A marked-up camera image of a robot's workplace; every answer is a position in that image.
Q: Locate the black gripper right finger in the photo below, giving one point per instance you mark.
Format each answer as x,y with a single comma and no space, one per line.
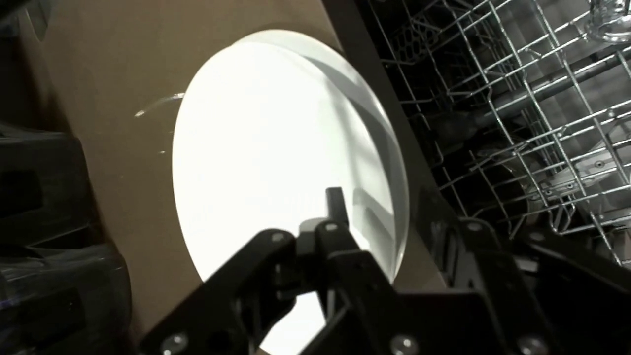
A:
380,315

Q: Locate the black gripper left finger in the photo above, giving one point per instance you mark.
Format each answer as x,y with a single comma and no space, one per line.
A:
228,295

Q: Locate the clear drinking glass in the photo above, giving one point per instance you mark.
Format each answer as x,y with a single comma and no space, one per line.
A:
611,19

